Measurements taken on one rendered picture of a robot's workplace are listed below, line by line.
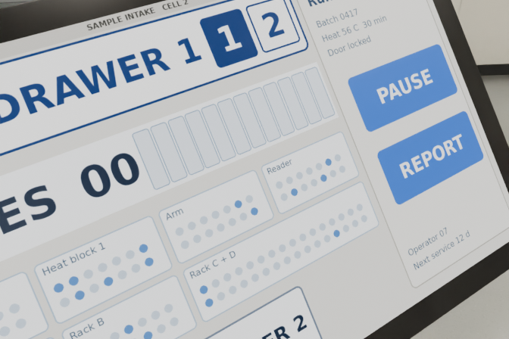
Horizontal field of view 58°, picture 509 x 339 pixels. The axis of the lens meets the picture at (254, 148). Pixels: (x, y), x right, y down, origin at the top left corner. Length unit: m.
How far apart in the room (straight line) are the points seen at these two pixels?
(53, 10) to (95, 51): 0.03
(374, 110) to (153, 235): 0.19
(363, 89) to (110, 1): 0.19
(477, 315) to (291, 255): 1.32
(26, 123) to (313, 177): 0.19
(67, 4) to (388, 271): 0.29
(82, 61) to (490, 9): 2.32
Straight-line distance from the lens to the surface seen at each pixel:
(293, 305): 0.33
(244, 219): 0.31
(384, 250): 0.36
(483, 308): 1.63
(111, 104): 0.30
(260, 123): 0.32
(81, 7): 0.31
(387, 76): 0.38
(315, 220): 0.33
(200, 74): 0.31
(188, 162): 0.30
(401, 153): 0.37
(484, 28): 2.55
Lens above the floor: 1.29
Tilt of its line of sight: 38 degrees down
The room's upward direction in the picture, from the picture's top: 5 degrees counter-clockwise
